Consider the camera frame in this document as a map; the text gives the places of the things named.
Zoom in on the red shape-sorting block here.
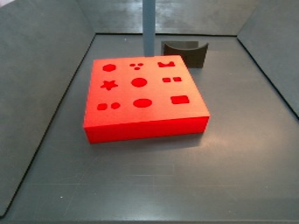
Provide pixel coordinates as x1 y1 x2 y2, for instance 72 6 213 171
83 55 211 144

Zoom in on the dark curved holder block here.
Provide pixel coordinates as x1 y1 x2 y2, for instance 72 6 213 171
161 41 209 68

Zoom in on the grey vertical post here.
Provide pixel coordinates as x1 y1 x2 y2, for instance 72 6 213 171
143 0 155 57

